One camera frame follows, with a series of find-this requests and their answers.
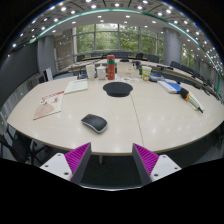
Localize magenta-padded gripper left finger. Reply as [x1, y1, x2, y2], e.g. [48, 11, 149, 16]
[39, 142, 92, 185]

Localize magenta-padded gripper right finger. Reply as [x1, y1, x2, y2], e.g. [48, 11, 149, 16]
[131, 142, 183, 186]

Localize black computer mouse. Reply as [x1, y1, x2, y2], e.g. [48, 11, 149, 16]
[80, 113, 109, 135]

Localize black mouse pad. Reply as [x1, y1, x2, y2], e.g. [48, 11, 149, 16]
[102, 81, 134, 98]

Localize red and white magazine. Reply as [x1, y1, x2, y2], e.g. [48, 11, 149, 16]
[32, 90, 66, 121]

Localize black office chair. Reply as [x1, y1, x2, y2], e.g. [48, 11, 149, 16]
[0, 131, 34, 164]

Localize white paper booklet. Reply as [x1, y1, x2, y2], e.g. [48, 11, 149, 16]
[63, 78, 89, 95]

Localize black and yellow tool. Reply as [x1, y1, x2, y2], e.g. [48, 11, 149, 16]
[179, 87, 205, 114]

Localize blue and white book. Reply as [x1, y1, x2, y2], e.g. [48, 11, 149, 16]
[157, 80, 184, 95]

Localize grey microphone base unit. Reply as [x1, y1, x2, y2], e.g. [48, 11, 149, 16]
[148, 73, 166, 83]

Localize green printed paper cup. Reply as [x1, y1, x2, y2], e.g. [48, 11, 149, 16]
[141, 65, 153, 82]

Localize white paper cup stack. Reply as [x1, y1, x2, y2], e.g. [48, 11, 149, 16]
[85, 63, 96, 80]

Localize white lidded mug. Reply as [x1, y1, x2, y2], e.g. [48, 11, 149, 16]
[96, 65, 108, 81]

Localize white compartment box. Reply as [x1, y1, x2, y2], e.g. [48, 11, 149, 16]
[115, 61, 139, 79]

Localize red green-banded drink bottle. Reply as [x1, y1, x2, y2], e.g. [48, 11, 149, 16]
[106, 54, 116, 81]

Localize dark office chairs group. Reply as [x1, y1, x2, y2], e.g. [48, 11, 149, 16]
[76, 51, 214, 91]

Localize ceiling lights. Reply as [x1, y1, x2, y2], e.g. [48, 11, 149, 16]
[11, 0, 223, 66]

